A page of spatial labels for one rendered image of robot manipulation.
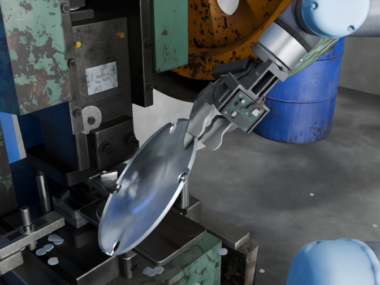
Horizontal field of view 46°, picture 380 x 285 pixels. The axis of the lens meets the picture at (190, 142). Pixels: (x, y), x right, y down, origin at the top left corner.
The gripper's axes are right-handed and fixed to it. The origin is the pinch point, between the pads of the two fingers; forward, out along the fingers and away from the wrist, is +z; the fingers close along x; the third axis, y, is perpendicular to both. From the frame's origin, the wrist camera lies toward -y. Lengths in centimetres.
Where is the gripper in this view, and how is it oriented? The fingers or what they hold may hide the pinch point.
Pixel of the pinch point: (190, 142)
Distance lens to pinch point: 78.9
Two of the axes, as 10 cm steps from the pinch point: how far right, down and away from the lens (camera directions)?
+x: 7.4, 5.3, 4.0
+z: -6.4, 7.3, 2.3
